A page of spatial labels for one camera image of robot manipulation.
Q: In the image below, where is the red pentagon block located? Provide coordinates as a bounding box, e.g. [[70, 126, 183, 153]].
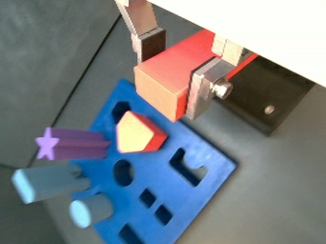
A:
[[116, 111, 168, 153]]

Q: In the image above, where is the purple star block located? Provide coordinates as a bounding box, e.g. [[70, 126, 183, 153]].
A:
[[36, 127, 109, 160]]

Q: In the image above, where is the light blue cylinder block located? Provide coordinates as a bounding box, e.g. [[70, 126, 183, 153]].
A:
[[68, 193, 113, 229]]

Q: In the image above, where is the black curved fixture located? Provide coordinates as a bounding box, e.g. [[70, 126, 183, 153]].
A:
[[217, 56, 315, 135]]

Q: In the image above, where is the light blue arch block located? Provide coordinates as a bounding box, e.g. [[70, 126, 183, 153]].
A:
[[12, 164, 90, 204]]

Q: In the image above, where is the red rectangular block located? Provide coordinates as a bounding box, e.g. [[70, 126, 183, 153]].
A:
[[133, 30, 257, 121]]

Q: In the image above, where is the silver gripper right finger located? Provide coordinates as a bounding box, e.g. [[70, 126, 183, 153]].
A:
[[185, 35, 251, 120]]

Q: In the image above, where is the blue shape sorter board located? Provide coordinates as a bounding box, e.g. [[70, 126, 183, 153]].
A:
[[72, 79, 235, 244]]

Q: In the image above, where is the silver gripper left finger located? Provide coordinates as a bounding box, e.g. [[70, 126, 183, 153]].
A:
[[114, 0, 165, 63]]

